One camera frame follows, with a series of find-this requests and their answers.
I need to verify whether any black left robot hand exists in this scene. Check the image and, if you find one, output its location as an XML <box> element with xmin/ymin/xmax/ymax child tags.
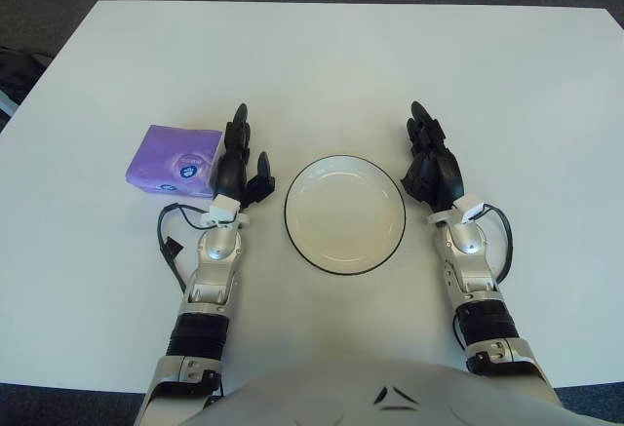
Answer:
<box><xmin>213</xmin><ymin>102</ymin><xmax>277</xmax><ymax>213</ymax></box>

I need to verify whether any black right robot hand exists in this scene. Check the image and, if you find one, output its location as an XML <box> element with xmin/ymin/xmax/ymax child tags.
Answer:
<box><xmin>399</xmin><ymin>99</ymin><xmax>464</xmax><ymax>213</ymax></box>

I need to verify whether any purple tissue paper pack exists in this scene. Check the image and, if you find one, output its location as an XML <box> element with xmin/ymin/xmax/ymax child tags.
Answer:
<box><xmin>125</xmin><ymin>123</ymin><xmax>226</xmax><ymax>199</ymax></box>

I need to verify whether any white plate with black rim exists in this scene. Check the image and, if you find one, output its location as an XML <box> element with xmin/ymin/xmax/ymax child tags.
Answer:
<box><xmin>284</xmin><ymin>154</ymin><xmax>409</xmax><ymax>277</ymax></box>

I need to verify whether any black bag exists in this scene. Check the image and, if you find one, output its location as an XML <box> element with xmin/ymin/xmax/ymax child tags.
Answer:
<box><xmin>0</xmin><ymin>47</ymin><xmax>54</xmax><ymax>120</ymax></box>

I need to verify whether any silver robot torso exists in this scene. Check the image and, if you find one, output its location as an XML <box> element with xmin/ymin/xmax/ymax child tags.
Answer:
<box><xmin>192</xmin><ymin>357</ymin><xmax>569</xmax><ymax>426</ymax></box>

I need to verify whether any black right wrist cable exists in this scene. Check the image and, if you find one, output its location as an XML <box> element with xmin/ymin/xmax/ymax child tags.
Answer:
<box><xmin>451</xmin><ymin>203</ymin><xmax>513</xmax><ymax>349</ymax></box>

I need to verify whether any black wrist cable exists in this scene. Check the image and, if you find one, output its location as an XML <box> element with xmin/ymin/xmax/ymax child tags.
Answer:
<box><xmin>451</xmin><ymin>203</ymin><xmax>513</xmax><ymax>349</ymax></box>
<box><xmin>156</xmin><ymin>203</ymin><xmax>218</xmax><ymax>295</ymax></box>

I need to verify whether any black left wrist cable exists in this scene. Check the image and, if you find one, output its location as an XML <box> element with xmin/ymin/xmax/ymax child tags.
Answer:
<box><xmin>156</xmin><ymin>203</ymin><xmax>218</xmax><ymax>295</ymax></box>

